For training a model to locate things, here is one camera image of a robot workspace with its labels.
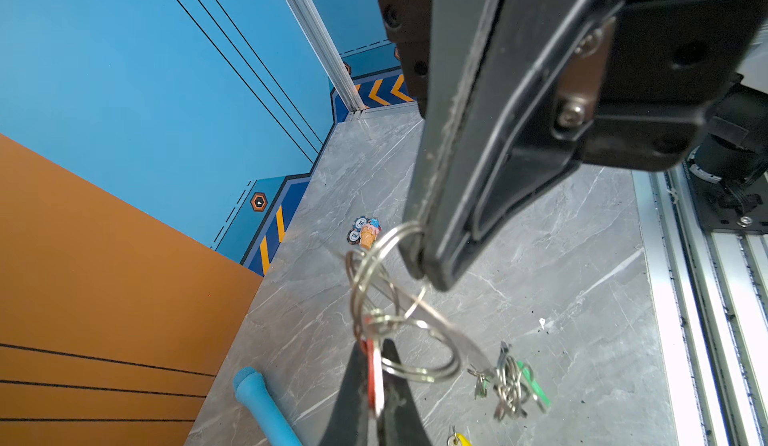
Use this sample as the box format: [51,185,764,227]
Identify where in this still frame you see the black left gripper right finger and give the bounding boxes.
[379,364,432,446]

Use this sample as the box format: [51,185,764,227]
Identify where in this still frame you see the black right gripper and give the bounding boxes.
[378,0,767,291]

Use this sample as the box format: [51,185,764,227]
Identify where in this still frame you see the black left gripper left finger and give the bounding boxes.
[319,345,369,446]

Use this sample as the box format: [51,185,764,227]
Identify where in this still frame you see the yellow tagged key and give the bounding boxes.
[446,426,472,446]

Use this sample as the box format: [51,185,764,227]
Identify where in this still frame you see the green tagged key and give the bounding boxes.
[467,341,552,423]

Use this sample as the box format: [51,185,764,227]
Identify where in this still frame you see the keyring with coloured keys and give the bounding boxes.
[344,221,501,386]

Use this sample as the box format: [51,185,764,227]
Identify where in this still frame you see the red tagged key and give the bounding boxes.
[363,339,385,419]

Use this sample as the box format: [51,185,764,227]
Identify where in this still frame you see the light blue plastic tube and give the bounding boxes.
[233,367,302,446]

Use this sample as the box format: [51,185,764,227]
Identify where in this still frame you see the small colourful toy figure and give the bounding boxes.
[346,216,382,250]

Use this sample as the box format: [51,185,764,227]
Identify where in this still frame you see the aluminium corner post right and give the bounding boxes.
[285,0,367,113]

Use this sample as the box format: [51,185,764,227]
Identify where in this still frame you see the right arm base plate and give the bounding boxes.
[689,173,767,235]

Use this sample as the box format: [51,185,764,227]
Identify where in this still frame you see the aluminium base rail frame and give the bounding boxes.
[632,167,767,445]

